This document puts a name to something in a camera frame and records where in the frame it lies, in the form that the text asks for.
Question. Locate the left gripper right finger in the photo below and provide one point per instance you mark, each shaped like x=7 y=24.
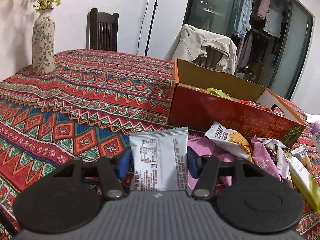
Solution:
x=207 y=169

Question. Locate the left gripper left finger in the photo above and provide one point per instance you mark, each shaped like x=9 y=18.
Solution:
x=110 y=170

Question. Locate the pumpkin crisp snack packet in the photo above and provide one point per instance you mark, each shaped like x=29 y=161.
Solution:
x=229 y=140

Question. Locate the white grey snack packet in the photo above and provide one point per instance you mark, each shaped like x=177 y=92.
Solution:
x=160 y=160

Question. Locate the pink snack packet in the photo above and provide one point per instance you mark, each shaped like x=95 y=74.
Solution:
x=204 y=146
x=262 y=158

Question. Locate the red white snack bag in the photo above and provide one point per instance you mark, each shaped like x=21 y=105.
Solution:
x=256 y=105

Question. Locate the green white snack packet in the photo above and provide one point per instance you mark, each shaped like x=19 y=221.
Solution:
x=305 y=182

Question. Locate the orange cardboard box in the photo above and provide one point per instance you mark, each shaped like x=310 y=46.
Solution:
x=203 y=96

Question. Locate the patterned red tablecloth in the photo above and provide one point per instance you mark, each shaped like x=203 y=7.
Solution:
x=86 y=109

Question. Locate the chair with beige jacket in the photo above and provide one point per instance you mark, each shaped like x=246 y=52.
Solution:
x=210 y=60

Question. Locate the white tissue paper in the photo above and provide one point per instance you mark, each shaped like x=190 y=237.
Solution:
x=312 y=118

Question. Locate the beige jacket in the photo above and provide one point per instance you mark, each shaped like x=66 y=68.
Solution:
x=192 y=43

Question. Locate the dark framed glass door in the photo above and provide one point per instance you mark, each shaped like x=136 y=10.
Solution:
x=272 y=37

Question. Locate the light blue hanging shirt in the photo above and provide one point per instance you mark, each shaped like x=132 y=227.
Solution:
x=242 y=21

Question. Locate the dark wooden chair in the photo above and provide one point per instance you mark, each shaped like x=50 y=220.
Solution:
x=103 y=30

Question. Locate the white hanging garment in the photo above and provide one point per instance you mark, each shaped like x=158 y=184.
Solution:
x=274 y=19

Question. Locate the white floral ceramic vase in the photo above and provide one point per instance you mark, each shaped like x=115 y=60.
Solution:
x=43 y=43

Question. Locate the pink hanging garment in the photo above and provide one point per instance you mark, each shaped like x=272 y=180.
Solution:
x=263 y=9

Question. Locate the studio light on stand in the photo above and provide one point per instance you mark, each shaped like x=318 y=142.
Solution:
x=150 y=27

